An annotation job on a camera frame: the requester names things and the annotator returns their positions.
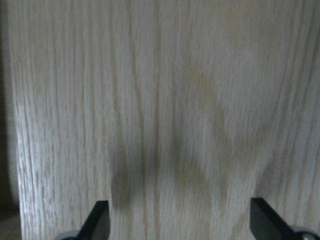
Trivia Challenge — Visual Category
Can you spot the wooden drawer cabinet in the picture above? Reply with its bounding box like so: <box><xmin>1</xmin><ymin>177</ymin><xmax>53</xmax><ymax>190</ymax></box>
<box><xmin>7</xmin><ymin>0</ymin><xmax>320</xmax><ymax>240</ymax></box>

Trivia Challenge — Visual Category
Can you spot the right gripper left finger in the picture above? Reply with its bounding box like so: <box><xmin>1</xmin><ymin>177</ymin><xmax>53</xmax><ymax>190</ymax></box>
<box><xmin>77</xmin><ymin>200</ymin><xmax>111</xmax><ymax>240</ymax></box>

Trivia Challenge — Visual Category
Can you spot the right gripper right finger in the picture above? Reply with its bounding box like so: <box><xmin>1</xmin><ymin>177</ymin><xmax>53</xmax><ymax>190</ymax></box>
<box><xmin>249</xmin><ymin>197</ymin><xmax>303</xmax><ymax>240</ymax></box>

